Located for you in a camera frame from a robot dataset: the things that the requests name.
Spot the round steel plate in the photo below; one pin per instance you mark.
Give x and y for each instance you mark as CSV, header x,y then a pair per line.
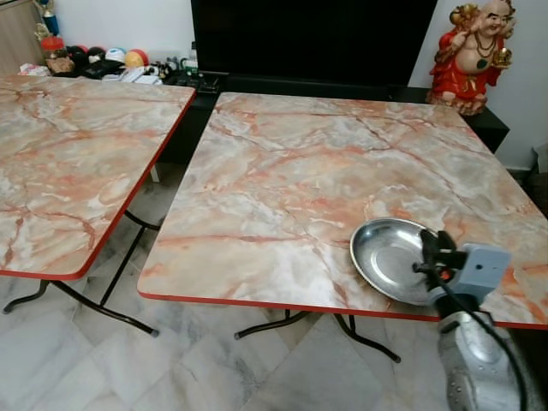
x,y
385,257

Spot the wooden cabinet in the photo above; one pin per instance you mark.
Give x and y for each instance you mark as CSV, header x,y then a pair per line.
x,y
17,34

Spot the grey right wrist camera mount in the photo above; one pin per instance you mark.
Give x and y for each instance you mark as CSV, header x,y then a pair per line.
x,y
484,267

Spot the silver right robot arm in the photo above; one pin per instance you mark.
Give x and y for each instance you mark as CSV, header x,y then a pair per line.
x,y
475,368

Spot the red lidded jar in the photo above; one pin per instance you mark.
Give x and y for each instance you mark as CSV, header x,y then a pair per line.
x,y
57,53

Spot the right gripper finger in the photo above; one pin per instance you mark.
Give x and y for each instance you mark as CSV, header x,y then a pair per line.
x,y
430,244
448,244

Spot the red laughing Buddha statue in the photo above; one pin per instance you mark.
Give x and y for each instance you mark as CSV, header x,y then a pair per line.
x,y
467,68

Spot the black television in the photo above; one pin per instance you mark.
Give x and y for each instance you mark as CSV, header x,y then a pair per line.
x,y
312,38

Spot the black television console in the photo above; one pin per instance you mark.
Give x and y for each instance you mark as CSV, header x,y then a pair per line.
x,y
488,124

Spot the white and blue ball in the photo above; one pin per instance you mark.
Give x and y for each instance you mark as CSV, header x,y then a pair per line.
x,y
115,55

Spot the marble top folding table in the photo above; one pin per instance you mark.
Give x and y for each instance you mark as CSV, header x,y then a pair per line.
x,y
77,163
300,188

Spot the black power strip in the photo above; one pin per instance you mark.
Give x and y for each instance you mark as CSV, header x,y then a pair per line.
x,y
195,81

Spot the orange ball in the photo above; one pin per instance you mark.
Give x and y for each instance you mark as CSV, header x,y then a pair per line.
x,y
137,58

